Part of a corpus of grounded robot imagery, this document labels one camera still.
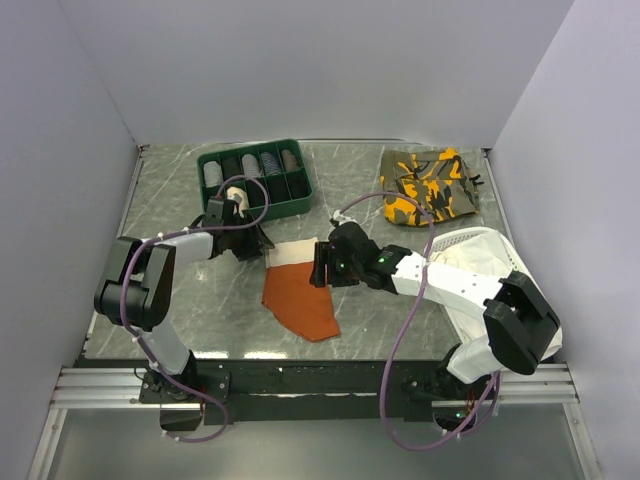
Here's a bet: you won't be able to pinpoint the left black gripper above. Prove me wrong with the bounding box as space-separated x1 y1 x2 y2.
224 211 274 261

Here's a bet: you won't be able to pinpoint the orange underwear beige waistband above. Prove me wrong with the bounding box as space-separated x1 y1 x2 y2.
262 237 340 342

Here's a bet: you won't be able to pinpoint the green divided organizer tray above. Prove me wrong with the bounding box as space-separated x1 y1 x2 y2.
197 139 313 221

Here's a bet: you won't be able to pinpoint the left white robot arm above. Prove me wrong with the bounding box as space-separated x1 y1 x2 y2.
94 197 274 402

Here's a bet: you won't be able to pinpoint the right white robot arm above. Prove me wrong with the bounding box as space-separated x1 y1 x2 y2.
310 222 562 399

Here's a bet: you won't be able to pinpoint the beige rolled underwear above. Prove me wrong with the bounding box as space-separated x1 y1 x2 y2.
226 186 249 212

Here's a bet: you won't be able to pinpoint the blue striped rolled sock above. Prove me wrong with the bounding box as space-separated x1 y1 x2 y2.
260 151 282 176

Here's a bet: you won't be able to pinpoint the white grey rolled sock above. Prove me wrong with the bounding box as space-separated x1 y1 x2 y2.
241 153 262 178

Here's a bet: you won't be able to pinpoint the dark grey rolled sock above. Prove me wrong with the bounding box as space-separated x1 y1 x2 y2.
221 157 243 180

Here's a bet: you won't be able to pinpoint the brown rolled sock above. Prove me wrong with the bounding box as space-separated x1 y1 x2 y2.
281 149 301 172

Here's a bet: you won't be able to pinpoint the grey striped rolled sock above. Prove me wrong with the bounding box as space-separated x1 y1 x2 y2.
202 161 224 188

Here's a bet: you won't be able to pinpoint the camouflage orange shorts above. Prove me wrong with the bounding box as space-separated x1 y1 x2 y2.
379 147 483 227

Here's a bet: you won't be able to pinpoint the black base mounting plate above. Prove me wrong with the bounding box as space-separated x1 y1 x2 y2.
138 358 496 435

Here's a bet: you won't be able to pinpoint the white laundry basket with cloth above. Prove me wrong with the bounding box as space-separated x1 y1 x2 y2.
429 227 563 361

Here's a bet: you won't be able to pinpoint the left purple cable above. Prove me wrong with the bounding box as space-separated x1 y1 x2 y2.
119 177 271 444

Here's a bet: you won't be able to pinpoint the purple cable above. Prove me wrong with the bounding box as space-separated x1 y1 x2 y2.
329 192 501 452
119 177 271 444

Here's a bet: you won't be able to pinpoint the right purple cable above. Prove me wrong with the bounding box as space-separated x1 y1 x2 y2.
329 192 501 452

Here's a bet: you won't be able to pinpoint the aluminium rail frame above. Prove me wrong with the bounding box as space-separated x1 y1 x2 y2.
49 364 579 410

